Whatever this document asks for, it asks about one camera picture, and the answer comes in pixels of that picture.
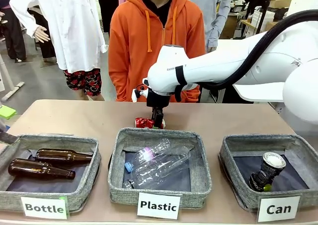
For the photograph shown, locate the red floral shorts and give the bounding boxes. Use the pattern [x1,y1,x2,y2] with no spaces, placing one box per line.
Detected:
[63,68,102,97]

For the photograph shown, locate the background person in dark clothes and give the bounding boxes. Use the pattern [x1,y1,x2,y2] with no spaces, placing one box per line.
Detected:
[0,0,27,63]

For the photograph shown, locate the grey basket labelled Can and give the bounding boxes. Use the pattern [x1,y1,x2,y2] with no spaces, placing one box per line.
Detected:
[218,134,318,212]

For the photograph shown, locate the brown glass bottle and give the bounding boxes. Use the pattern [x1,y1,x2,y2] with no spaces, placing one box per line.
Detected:
[35,148,94,165]
[7,158,77,180]

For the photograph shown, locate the person in orange hoodie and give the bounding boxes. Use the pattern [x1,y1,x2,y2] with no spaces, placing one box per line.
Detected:
[108,0,206,103]

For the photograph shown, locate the white Plastic label card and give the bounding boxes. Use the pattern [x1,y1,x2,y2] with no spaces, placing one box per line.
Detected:
[136,192,181,221]

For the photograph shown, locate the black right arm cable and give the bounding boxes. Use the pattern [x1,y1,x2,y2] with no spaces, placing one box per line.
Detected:
[198,9,318,89]

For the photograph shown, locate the small cardboard box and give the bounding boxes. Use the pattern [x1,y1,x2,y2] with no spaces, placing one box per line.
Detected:
[269,0,293,8]

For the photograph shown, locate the white Can label card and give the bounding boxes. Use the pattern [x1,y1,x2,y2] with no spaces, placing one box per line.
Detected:
[257,196,301,223]

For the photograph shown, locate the grey basket labelled Plastic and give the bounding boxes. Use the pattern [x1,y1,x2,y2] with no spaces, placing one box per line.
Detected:
[107,127,213,210]

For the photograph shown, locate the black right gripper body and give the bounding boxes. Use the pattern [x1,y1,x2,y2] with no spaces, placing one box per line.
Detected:
[146,88,171,109]

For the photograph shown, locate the crushed black can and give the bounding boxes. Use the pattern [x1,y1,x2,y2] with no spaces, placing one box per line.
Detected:
[248,152,287,192]

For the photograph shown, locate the small purple-label plastic bottle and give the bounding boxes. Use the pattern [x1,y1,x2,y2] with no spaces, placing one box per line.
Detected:
[135,138,172,161]

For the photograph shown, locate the white desk leg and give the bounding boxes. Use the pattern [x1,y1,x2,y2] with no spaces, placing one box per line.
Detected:
[0,53,25,102]

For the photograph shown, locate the white Bottle label card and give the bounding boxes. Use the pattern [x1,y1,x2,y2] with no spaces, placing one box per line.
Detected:
[20,196,70,220]

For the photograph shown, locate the large clear plastic bottle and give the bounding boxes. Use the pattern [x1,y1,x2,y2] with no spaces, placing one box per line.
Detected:
[123,145,192,189]

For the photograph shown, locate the green flat object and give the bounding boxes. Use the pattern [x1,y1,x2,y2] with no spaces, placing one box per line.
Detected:
[0,107,17,120]

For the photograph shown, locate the mannequin in white shirt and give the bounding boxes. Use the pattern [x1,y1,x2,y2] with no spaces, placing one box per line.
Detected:
[9,0,109,74]

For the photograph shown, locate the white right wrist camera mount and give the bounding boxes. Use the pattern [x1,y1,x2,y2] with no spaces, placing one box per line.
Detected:
[131,84,150,103]

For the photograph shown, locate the black stand pole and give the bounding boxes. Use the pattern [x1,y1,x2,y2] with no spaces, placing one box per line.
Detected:
[257,0,274,36]

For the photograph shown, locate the large cardboard box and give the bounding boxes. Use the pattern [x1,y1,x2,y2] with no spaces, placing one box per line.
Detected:
[265,21,279,32]

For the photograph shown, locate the crushed red can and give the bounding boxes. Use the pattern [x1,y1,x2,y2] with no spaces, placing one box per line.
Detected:
[135,117,166,130]

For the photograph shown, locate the grey basket labelled Bottle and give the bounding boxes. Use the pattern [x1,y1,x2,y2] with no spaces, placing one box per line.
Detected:
[0,135,102,213]

